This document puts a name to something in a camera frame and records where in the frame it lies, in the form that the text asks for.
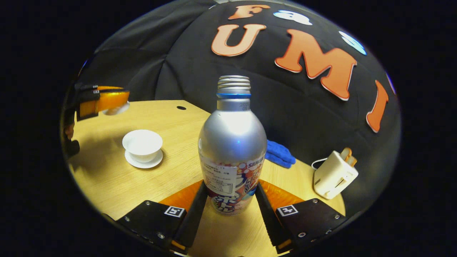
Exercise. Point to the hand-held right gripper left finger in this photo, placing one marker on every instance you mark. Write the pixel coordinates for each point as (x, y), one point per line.
(194, 214)

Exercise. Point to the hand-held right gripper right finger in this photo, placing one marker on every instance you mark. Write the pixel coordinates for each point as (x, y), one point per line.
(266, 217)

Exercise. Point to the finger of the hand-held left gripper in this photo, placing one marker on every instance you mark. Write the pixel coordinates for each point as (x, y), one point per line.
(100, 87)
(107, 100)

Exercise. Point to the white teacup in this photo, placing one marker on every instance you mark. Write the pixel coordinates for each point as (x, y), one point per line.
(142, 142)

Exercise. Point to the silver water bottle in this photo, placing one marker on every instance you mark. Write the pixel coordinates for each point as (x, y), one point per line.
(232, 142)

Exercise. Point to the blue towel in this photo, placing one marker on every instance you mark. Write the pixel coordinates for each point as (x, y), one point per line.
(280, 154)

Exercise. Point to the white saucer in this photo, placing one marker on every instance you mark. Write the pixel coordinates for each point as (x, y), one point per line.
(153, 163)

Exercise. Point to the white toaster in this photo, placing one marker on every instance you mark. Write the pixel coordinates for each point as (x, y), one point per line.
(334, 176)

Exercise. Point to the toast slice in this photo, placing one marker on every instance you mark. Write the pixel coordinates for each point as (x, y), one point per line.
(352, 161)
(345, 153)

